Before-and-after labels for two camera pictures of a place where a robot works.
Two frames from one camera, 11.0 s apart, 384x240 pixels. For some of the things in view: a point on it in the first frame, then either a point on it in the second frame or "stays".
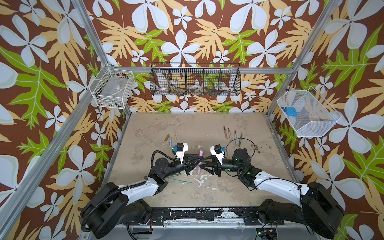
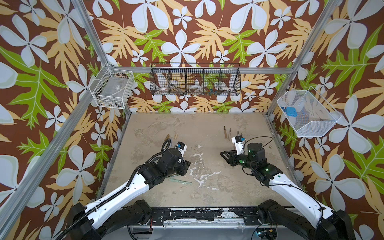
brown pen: (225, 133) stays
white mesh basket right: (315, 116) stays
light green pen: (183, 182) stays
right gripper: (217, 164) to (233, 157)
